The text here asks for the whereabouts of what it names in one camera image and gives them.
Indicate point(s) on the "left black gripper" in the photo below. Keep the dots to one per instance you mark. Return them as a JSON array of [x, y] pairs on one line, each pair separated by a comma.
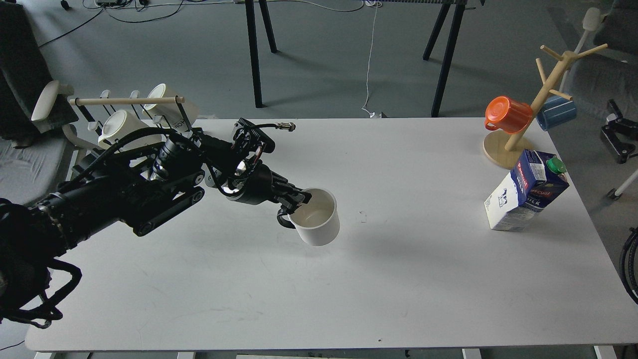
[[263, 184]]

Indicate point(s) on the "white mug with black handle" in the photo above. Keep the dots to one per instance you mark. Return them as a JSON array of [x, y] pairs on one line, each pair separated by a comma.
[[317, 222]]

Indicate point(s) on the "blue and white milk carton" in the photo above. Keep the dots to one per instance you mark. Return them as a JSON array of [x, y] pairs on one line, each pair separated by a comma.
[[535, 181]]

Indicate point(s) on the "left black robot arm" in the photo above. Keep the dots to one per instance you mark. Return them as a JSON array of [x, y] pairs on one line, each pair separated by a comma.
[[143, 180]]

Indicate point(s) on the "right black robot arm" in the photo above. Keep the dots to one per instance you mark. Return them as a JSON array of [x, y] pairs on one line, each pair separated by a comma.
[[615, 124]]

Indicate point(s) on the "rear white mug on rack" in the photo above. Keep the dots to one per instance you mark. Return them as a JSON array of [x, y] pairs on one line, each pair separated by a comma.
[[172, 116]]

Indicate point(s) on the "white mug on rack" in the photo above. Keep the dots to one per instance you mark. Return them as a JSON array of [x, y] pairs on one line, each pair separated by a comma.
[[172, 116], [120, 124]]

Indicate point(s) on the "front white mug on rack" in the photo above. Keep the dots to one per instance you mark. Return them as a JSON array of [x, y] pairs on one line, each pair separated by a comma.
[[120, 124]]

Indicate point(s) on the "wooden mug tree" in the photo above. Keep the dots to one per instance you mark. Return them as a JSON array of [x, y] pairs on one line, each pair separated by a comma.
[[504, 149]]

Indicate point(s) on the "orange mug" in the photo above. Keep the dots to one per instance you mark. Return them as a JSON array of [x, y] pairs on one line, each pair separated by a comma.
[[507, 114]]

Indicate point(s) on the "black trestle table legs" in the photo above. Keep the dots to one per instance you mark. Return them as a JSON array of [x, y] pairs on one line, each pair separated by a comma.
[[359, 60]]

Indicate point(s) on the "blue mug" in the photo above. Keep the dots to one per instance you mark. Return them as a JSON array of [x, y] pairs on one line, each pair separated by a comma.
[[556, 111]]

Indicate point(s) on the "black wire mug rack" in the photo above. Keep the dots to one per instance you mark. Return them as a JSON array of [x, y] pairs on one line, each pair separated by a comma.
[[82, 103]]

